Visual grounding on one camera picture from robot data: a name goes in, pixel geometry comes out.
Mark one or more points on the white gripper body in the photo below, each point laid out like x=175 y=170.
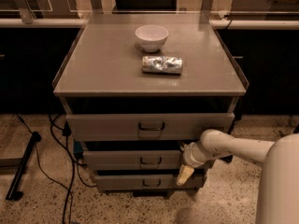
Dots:
x=189 y=156

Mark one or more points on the grey drawer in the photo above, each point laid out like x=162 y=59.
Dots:
x=133 y=160
x=132 y=127
x=141 y=182

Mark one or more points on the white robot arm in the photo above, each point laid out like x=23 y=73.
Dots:
x=278 y=196

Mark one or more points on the grey drawer cabinet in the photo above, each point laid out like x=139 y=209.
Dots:
x=103 y=75

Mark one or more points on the black power plug block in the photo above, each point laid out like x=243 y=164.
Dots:
x=227 y=159

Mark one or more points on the crumpled silver foil packet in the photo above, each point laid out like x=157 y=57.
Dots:
x=162 y=65

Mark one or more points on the white ceramic bowl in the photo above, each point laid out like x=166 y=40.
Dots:
x=151 y=38

